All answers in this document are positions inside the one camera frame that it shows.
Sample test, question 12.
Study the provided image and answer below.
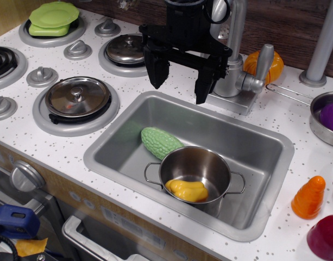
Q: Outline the grey toy sink basin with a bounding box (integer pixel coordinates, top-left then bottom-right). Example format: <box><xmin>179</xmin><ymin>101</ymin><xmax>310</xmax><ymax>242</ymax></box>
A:
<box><xmin>84</xmin><ymin>91</ymin><xmax>294</xmax><ymax>241</ymax></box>

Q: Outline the orange toy pumpkin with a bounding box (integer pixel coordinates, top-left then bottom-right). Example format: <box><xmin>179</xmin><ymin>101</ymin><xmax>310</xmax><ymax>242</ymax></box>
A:
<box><xmin>243</xmin><ymin>51</ymin><xmax>284</xmax><ymax>84</ymax></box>

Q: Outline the silver oven dial knob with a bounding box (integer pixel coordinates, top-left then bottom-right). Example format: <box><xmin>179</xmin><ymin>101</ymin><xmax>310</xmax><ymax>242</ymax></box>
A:
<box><xmin>9</xmin><ymin>160</ymin><xmax>46</xmax><ymax>192</ymax></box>

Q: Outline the blue clamp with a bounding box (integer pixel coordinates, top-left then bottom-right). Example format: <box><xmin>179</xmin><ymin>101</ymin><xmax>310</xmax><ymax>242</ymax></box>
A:
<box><xmin>0</xmin><ymin>204</ymin><xmax>40</xmax><ymax>239</ymax></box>

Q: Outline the rear steel pot lid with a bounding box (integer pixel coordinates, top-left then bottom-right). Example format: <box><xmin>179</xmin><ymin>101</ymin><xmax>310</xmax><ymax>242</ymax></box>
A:
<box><xmin>105</xmin><ymin>34</ymin><xmax>144</xmax><ymax>65</ymax></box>

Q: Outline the yellow toy bell pepper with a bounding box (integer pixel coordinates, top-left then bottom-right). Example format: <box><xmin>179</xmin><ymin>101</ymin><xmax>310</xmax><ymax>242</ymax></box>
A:
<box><xmin>165</xmin><ymin>179</ymin><xmax>209</xmax><ymax>202</ymax></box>

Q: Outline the black coil burner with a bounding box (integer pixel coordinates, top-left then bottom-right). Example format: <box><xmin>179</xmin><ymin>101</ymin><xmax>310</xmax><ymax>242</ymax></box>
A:
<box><xmin>0</xmin><ymin>47</ymin><xmax>17</xmax><ymax>78</ymax></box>

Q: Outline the steel pot lid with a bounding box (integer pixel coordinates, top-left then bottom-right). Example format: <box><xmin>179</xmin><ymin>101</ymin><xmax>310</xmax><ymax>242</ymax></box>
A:
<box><xmin>45</xmin><ymin>77</ymin><xmax>111</xmax><ymax>117</ymax></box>
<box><xmin>105</xmin><ymin>34</ymin><xmax>144</xmax><ymax>65</ymax></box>

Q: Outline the silver faucet left handle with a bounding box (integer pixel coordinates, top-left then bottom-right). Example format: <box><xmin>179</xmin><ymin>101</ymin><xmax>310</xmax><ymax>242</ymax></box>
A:
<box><xmin>210</xmin><ymin>0</ymin><xmax>231</xmax><ymax>24</ymax></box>

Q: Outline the silver faucet right handle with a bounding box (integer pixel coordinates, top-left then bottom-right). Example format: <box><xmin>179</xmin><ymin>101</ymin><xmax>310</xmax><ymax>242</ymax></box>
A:
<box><xmin>235</xmin><ymin>43</ymin><xmax>274</xmax><ymax>94</ymax></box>

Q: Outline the small steel pot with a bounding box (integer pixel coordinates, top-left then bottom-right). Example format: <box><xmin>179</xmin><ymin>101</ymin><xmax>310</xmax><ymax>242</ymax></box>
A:
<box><xmin>144</xmin><ymin>146</ymin><xmax>246</xmax><ymax>217</ymax></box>

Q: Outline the green toy plate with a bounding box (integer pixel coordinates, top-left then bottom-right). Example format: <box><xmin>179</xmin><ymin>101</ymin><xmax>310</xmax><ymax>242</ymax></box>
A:
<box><xmin>29</xmin><ymin>1</ymin><xmax>79</xmax><ymax>28</ymax></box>

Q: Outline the silver oven door handle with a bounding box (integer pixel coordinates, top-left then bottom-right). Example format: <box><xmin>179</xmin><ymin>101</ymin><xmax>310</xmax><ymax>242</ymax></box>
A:
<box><xmin>62</xmin><ymin>215</ymin><xmax>159</xmax><ymax>260</ymax></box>

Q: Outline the green toy bitter gourd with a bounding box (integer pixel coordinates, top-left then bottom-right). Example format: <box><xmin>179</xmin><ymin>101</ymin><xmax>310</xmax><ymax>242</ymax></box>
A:
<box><xmin>141</xmin><ymin>127</ymin><xmax>184</xmax><ymax>160</ymax></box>

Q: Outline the silver stove knob front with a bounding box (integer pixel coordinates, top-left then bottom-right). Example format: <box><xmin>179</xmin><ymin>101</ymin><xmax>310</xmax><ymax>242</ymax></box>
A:
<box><xmin>26</xmin><ymin>66</ymin><xmax>59</xmax><ymax>88</ymax></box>

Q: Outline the steel saucepan with handle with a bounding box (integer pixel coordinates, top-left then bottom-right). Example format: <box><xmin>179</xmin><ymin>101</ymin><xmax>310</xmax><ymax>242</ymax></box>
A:
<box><xmin>266</xmin><ymin>83</ymin><xmax>333</xmax><ymax>146</ymax></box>

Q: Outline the dark red toy vegetable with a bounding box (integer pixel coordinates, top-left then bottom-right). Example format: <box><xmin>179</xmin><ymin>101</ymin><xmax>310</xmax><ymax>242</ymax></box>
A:
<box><xmin>306</xmin><ymin>215</ymin><xmax>333</xmax><ymax>260</ymax></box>

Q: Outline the green square toy dish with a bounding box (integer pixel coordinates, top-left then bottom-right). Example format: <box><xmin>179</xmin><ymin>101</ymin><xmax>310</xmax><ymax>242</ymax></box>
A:
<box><xmin>29</xmin><ymin>24</ymin><xmax>70</xmax><ymax>37</ymax></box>

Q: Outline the silver stove knob rear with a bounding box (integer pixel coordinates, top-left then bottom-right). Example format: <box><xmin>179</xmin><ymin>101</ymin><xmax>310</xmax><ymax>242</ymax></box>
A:
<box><xmin>95</xmin><ymin>18</ymin><xmax>121</xmax><ymax>38</ymax></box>

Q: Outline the purple toy eggplant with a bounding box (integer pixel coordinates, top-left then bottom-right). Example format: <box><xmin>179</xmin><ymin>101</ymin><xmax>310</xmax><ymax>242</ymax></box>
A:
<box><xmin>319</xmin><ymin>103</ymin><xmax>333</xmax><ymax>131</ymax></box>

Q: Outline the silver stove knob left edge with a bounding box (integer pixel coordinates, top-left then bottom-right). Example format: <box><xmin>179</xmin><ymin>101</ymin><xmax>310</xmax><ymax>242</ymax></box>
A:
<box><xmin>0</xmin><ymin>96</ymin><xmax>17</xmax><ymax>121</ymax></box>

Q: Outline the front steel pot lid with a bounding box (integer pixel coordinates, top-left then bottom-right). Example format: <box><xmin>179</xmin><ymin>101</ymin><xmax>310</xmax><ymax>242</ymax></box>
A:
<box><xmin>45</xmin><ymin>77</ymin><xmax>111</xmax><ymax>117</ymax></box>

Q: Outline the silver stove knob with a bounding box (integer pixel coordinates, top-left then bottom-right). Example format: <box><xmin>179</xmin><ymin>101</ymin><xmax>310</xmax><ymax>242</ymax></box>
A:
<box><xmin>95</xmin><ymin>18</ymin><xmax>121</xmax><ymax>38</ymax></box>
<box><xmin>26</xmin><ymin>66</ymin><xmax>59</xmax><ymax>88</ymax></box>
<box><xmin>64</xmin><ymin>40</ymin><xmax>92</xmax><ymax>60</ymax></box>

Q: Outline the yellow cloth piece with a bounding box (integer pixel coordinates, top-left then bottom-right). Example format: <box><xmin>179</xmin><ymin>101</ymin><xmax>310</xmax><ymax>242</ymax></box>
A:
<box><xmin>15</xmin><ymin>238</ymin><xmax>48</xmax><ymax>257</ymax></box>

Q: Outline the silver stove knob middle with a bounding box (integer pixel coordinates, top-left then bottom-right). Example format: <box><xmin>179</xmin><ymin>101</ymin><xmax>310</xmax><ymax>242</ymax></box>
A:
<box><xmin>64</xmin><ymin>40</ymin><xmax>92</xmax><ymax>60</ymax></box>

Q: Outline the grey vertical pole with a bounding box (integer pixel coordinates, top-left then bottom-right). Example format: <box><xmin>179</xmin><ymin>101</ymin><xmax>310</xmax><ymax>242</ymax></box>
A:
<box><xmin>299</xmin><ymin>1</ymin><xmax>333</xmax><ymax>88</ymax></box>

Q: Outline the orange toy carrot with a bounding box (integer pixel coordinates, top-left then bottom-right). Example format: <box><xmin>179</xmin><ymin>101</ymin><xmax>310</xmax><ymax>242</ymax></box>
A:
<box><xmin>291</xmin><ymin>176</ymin><xmax>326</xmax><ymax>220</ymax></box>

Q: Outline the silver toy faucet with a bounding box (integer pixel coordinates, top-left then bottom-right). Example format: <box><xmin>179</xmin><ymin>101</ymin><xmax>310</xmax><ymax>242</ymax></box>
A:
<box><xmin>206</xmin><ymin>1</ymin><xmax>257</xmax><ymax>116</ymax></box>

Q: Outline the silver faucet handle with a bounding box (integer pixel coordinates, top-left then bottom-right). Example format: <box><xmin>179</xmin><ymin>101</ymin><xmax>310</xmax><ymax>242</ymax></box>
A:
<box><xmin>235</xmin><ymin>43</ymin><xmax>274</xmax><ymax>94</ymax></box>
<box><xmin>210</xmin><ymin>0</ymin><xmax>231</xmax><ymax>24</ymax></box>

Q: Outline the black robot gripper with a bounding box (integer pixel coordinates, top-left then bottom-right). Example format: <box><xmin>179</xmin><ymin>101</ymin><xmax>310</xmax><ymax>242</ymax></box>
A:
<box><xmin>139</xmin><ymin>1</ymin><xmax>232</xmax><ymax>104</ymax></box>

